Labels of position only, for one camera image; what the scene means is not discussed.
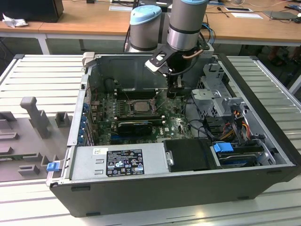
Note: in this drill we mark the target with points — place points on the black plastic cover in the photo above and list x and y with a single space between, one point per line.
188 155

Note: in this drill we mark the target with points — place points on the grey parts rack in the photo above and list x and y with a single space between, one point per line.
28 146

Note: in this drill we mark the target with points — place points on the beige case latch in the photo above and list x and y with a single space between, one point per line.
88 58

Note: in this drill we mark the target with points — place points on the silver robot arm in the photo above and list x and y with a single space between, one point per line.
185 23

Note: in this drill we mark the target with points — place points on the crumpled white paper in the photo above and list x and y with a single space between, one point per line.
14 21

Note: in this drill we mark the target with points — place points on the black box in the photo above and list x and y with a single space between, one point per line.
30 9

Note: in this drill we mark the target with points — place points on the blue case latch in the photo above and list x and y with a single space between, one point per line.
53 167

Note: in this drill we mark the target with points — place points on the silver power supply unit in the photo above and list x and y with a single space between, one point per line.
84 164

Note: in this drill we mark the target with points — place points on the hard disk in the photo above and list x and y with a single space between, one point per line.
237 160

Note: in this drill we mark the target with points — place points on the green motherboard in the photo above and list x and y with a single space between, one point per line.
174 117

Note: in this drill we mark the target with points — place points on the grey metal drive cage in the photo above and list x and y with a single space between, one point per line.
207 96

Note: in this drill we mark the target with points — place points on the dark grey PC case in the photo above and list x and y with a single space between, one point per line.
141 197

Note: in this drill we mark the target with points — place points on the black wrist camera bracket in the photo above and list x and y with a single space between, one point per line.
162 53

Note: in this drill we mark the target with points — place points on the silver-topped green CPU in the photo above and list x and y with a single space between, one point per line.
142 106

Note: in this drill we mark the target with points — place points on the blue disk carrier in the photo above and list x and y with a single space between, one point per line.
222 147

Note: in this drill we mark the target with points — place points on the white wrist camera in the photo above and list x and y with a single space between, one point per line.
152 66

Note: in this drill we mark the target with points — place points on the black graphics card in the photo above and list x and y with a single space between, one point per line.
134 128

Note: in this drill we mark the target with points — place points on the black RAM slot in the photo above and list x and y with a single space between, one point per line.
138 93
155 123
138 120
138 96
138 116

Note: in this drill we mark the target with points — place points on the wooden desk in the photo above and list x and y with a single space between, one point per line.
82 18
247 28

